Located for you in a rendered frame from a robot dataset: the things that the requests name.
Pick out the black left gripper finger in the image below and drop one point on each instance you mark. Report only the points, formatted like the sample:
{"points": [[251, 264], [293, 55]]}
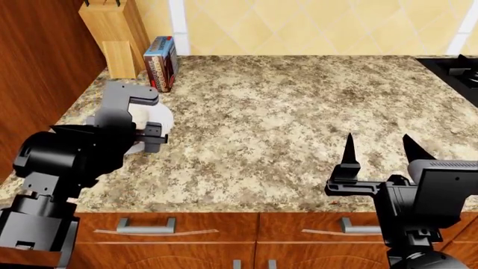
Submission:
{"points": [[153, 138]]}

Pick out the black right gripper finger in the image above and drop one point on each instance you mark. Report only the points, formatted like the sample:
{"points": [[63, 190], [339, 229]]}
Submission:
{"points": [[413, 151], [349, 168]]}

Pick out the beige burrito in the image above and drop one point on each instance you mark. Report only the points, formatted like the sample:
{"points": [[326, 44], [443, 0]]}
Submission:
{"points": [[141, 118]]}

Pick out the white round plate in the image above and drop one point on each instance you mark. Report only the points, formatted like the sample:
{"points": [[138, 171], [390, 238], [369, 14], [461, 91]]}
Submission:
{"points": [[164, 117]]}

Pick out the printed cardboard food box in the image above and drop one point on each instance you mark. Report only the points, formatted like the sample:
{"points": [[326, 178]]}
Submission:
{"points": [[160, 67]]}

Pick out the brown wooden drawer front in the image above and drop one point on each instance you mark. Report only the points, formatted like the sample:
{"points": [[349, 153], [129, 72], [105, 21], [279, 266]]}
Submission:
{"points": [[209, 227], [298, 225]]}

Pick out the black stove top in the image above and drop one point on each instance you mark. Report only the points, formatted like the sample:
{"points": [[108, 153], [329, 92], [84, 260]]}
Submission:
{"points": [[448, 81]]}

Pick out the tall brown wooden cabinet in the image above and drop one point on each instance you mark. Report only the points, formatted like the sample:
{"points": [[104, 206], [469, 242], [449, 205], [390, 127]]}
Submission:
{"points": [[41, 70]]}

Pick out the brown wooden cabinet door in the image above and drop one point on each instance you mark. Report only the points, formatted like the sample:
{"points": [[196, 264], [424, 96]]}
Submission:
{"points": [[168, 256], [321, 256]]}

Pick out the black burner grate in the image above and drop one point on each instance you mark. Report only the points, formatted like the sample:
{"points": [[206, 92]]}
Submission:
{"points": [[461, 70]]}

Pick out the light wooden knife block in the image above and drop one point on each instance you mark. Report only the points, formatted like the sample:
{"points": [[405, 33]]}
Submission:
{"points": [[112, 30]]}

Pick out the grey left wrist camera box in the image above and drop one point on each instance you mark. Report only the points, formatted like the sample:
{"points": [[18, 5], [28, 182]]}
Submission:
{"points": [[115, 96]]}

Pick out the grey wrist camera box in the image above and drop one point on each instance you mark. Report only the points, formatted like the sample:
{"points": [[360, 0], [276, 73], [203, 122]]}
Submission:
{"points": [[115, 96], [444, 190]]}

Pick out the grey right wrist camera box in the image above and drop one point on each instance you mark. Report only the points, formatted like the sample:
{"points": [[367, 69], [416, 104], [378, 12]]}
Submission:
{"points": [[444, 190]]}

